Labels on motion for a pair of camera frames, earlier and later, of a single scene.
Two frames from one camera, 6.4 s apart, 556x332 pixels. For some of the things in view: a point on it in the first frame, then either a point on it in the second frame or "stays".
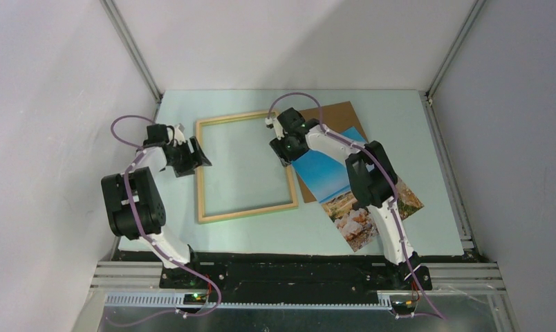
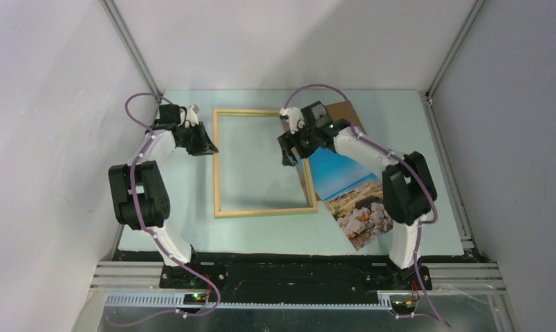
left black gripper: x=194 y=160 → x=205 y=146
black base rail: x=295 y=273 stays
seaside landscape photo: x=328 y=179 stays
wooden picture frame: x=244 y=213 → x=218 y=214
